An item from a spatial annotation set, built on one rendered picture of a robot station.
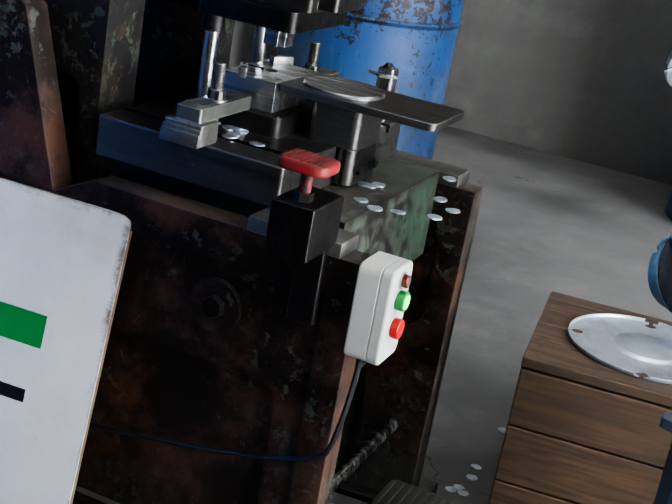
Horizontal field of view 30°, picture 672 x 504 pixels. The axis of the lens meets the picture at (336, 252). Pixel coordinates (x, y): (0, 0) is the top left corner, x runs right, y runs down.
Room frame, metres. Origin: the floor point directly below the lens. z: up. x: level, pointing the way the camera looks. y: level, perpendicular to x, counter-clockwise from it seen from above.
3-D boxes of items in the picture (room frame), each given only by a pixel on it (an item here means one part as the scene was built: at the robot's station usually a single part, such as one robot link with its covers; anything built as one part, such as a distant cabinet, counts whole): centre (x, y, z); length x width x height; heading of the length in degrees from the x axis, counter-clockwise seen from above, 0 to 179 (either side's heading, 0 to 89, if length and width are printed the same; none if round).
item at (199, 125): (1.74, 0.21, 0.76); 0.17 x 0.06 x 0.10; 159
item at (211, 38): (1.84, 0.24, 0.80); 0.02 x 0.02 x 0.14
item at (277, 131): (1.90, 0.15, 0.72); 0.20 x 0.16 x 0.03; 159
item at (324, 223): (1.52, 0.05, 0.62); 0.10 x 0.06 x 0.20; 159
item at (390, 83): (2.01, -0.03, 0.75); 0.03 x 0.03 x 0.10; 69
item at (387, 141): (1.89, 0.15, 0.67); 0.45 x 0.30 x 0.06; 159
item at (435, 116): (1.83, -0.01, 0.72); 0.25 x 0.14 x 0.14; 69
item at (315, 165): (1.50, 0.05, 0.72); 0.07 x 0.06 x 0.08; 69
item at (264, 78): (1.89, 0.15, 0.76); 0.15 x 0.09 x 0.05; 159
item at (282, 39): (1.89, 0.14, 0.84); 0.05 x 0.03 x 0.04; 159
